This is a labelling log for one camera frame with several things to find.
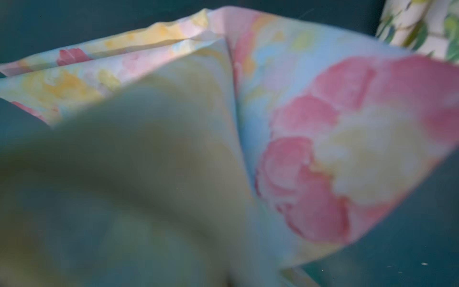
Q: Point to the lemon print skirt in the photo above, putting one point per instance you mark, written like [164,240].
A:
[430,28]

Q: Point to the pink floral skirt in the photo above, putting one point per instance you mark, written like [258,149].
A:
[224,149]

